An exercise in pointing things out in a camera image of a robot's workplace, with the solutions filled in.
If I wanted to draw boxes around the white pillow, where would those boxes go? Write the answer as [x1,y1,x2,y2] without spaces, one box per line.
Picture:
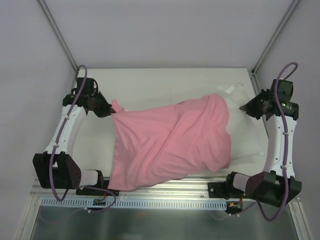
[73,84,264,178]

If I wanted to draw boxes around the pink pillowcase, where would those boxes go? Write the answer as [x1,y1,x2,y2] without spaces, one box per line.
[108,93,232,191]

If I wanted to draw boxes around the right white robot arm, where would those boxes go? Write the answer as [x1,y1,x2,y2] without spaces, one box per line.
[224,79,302,208]

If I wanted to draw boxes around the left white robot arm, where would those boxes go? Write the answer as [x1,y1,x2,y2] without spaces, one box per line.
[32,77,115,195]

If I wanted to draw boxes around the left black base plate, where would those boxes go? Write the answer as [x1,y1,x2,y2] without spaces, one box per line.
[75,179,120,197]

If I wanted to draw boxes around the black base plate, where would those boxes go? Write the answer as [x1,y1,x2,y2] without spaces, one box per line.
[75,179,120,197]
[207,182,237,200]

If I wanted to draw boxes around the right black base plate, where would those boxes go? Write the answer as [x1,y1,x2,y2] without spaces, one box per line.
[207,182,237,200]

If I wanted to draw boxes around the aluminium mounting rail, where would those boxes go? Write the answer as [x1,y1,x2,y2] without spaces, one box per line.
[29,176,226,200]

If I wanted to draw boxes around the right aluminium frame post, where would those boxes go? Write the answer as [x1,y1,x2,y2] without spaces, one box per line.
[250,0,301,76]

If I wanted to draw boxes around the aluminium frame post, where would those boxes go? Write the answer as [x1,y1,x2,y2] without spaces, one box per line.
[36,0,78,71]
[250,0,301,76]

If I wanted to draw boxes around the left aluminium frame post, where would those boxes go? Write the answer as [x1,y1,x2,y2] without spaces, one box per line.
[36,0,78,71]

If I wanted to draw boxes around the white slotted cable duct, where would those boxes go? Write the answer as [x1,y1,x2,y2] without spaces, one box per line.
[41,197,227,211]

